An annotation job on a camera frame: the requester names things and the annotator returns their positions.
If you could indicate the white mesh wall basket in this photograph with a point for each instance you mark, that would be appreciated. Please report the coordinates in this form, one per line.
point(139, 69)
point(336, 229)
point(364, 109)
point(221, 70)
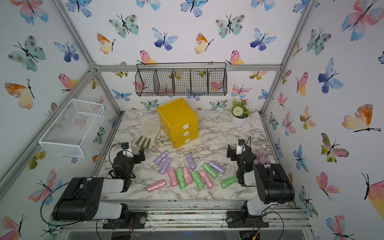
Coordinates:
point(72, 129)

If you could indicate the green bag roll middle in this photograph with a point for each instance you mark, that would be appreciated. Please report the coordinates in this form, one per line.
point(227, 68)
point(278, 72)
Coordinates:
point(197, 179)

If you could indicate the white green work glove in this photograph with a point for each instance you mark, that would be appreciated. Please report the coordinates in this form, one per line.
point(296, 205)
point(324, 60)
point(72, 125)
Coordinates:
point(147, 136)

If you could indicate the green bag roll far right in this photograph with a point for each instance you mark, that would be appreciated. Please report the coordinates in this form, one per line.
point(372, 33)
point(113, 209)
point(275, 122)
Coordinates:
point(228, 182)

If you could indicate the purple bag roll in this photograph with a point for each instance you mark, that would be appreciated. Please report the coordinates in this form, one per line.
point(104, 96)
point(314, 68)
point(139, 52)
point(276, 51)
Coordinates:
point(165, 166)
point(217, 167)
point(161, 158)
point(191, 161)

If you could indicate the pink bag roll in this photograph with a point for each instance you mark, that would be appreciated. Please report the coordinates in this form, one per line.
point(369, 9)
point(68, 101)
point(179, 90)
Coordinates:
point(206, 178)
point(187, 176)
point(157, 185)
point(173, 177)

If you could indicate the pink coral ornament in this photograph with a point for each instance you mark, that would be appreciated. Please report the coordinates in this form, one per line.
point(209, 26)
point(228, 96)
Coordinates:
point(262, 157)

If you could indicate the potted artificial plant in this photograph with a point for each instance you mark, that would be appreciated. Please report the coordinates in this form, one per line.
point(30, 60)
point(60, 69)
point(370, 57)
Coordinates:
point(240, 112)

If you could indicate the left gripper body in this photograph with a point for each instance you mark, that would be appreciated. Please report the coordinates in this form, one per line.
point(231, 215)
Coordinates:
point(130, 160)

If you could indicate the black wire wall basket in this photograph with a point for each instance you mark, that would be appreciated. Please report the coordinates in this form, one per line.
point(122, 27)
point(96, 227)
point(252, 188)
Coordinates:
point(182, 79)

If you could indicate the purple bag roll upper left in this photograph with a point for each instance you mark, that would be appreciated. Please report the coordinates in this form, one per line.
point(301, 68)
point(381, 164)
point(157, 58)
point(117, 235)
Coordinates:
point(161, 158)

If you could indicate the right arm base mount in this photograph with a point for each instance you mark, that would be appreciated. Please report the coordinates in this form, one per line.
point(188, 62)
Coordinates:
point(240, 219)

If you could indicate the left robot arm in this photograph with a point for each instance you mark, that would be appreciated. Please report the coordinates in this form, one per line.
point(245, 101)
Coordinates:
point(81, 200)

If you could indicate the green bag roll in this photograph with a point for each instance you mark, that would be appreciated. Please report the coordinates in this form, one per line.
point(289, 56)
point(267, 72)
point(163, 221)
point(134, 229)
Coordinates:
point(180, 178)
point(197, 179)
point(228, 182)
point(214, 174)

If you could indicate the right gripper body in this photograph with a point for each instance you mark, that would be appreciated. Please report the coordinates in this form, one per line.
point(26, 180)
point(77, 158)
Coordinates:
point(239, 158)

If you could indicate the green bag roll upper right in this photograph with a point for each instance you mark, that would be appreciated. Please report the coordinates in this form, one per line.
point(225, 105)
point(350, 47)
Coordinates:
point(214, 174)

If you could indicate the purple bag roll right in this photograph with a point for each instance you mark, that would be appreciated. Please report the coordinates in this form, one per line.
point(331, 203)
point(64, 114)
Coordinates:
point(217, 167)

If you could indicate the purple bag roll lower left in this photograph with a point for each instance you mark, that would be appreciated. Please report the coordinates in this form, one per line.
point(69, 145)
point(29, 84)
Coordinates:
point(165, 166)

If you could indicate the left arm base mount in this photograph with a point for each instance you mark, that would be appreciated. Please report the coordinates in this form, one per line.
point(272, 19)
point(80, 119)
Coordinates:
point(127, 220)

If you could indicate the purple bag roll middle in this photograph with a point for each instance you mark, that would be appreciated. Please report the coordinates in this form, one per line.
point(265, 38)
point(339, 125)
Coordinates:
point(191, 161)

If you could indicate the yellow drawer cabinet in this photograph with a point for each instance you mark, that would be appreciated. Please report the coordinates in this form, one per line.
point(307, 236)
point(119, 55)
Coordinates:
point(179, 121)

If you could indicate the green bag roll left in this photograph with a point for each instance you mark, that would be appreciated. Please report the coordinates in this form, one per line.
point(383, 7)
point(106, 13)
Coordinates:
point(180, 178)

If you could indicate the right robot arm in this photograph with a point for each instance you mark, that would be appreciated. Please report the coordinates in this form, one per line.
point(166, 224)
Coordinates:
point(272, 183)

